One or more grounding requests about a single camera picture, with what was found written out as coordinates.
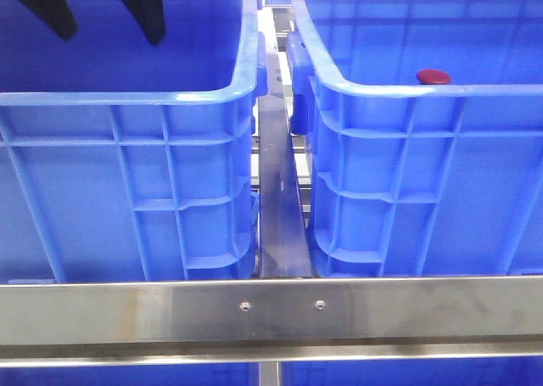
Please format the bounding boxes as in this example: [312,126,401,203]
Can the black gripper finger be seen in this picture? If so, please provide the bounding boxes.
[17,0,77,41]
[121,0,166,46]

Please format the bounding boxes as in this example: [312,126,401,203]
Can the red push button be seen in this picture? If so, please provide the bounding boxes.
[416,69,451,86]

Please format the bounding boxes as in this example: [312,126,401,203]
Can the left blue plastic crate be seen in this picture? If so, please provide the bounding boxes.
[1,0,266,284]

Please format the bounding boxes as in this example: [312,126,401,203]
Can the blue plastic crate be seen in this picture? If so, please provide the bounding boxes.
[1,0,266,284]
[288,0,542,277]

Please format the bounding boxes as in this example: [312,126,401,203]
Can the steel centre divider bar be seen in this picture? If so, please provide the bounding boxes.
[258,38,313,278]

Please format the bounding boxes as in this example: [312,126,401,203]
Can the right blue plastic crate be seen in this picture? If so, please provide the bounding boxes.
[288,0,542,277]

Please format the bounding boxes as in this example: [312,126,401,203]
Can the lower left blue crate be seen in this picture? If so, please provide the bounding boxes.
[1,363,259,385]

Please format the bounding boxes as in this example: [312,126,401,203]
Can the lower right blue crate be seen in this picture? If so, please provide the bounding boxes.
[283,356,542,385]

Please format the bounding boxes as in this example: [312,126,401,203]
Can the steel front shelf rail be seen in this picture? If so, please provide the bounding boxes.
[1,276,542,367]

